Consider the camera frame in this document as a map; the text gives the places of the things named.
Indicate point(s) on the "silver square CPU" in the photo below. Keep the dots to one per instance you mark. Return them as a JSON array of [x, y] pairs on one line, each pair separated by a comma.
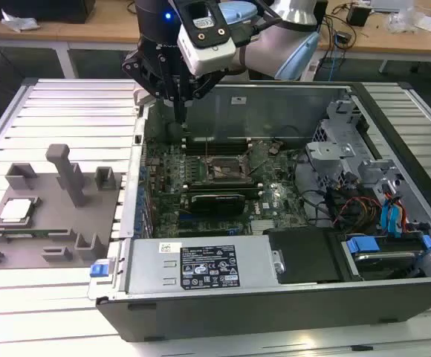
[[15, 211]]

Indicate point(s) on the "CPU socket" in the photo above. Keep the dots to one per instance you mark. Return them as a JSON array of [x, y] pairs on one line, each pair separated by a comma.
[[221, 165]]

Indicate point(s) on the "wooden desk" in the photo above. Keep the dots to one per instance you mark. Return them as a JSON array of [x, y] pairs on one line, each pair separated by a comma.
[[386, 41], [89, 31]]

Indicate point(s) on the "black round speaker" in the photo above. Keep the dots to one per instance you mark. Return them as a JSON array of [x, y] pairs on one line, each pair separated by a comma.
[[174, 134]]

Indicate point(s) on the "large black box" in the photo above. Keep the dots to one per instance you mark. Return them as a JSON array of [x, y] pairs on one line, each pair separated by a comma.
[[52, 9]]

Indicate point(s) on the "black RAM slot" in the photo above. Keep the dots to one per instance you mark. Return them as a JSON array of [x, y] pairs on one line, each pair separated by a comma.
[[230, 147], [223, 183], [252, 192], [230, 138], [230, 152], [230, 143], [223, 187], [252, 196]]

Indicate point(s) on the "crumpled white paper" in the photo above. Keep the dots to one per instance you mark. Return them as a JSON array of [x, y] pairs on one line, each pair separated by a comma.
[[18, 20]]

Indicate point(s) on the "round coin battery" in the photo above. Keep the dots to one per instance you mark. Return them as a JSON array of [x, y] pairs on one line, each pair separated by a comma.
[[273, 149]]

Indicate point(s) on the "black graphics card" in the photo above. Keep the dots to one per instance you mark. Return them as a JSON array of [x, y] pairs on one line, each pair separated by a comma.
[[217, 204]]

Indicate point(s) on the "blue expansion slot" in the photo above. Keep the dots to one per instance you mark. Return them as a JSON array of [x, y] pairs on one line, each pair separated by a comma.
[[185, 217]]

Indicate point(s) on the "small black adapter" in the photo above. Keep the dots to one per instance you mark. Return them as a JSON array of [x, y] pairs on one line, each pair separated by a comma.
[[343, 38]]

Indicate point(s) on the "white motherboard sticker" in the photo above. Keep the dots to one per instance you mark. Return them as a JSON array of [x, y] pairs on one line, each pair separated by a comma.
[[266, 205]]

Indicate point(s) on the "small black cube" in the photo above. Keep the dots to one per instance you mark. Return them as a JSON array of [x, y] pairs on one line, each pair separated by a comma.
[[358, 16]]

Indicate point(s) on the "grey parts rack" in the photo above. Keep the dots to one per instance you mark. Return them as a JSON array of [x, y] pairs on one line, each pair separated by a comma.
[[59, 223]]

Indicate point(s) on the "white barcode sticker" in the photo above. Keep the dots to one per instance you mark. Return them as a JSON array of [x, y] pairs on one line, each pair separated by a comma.
[[169, 247]]

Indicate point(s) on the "silver chipset heat sink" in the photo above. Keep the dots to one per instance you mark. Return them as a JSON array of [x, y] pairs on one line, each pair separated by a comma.
[[263, 226]]

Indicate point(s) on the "green motherboard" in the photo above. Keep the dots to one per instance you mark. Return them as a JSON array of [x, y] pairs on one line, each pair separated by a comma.
[[282, 215]]

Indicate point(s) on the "silver power supply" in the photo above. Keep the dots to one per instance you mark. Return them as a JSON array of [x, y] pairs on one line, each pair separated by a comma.
[[152, 267]]

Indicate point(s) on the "green RAM stick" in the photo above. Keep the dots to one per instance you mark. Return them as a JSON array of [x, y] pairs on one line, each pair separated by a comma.
[[22, 234]]

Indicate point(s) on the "black power supply label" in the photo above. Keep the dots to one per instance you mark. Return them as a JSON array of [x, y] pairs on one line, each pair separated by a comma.
[[210, 266]]

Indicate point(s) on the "silver laptop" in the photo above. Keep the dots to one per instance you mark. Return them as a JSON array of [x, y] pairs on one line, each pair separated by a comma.
[[390, 4]]

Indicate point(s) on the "blue case latch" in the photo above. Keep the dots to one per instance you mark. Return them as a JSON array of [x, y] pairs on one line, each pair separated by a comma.
[[99, 268]]

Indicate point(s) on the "clear plastic bag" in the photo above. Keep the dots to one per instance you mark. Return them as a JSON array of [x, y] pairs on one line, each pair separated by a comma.
[[405, 20]]

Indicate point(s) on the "black plastic shroud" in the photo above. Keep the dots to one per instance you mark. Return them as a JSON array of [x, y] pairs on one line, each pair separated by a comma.
[[304, 256]]

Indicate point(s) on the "black PC case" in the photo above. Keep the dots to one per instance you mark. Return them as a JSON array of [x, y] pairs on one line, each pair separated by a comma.
[[238, 316]]

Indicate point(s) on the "blue disk carrier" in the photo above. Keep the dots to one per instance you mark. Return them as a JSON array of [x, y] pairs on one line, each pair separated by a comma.
[[362, 245]]

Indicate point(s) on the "hard disk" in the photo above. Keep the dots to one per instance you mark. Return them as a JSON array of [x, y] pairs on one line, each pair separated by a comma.
[[382, 260]]

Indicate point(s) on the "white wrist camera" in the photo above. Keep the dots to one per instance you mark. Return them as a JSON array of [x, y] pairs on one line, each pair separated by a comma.
[[208, 56]]

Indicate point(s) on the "white case wall sticker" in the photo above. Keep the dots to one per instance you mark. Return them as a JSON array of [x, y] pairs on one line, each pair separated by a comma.
[[238, 100]]

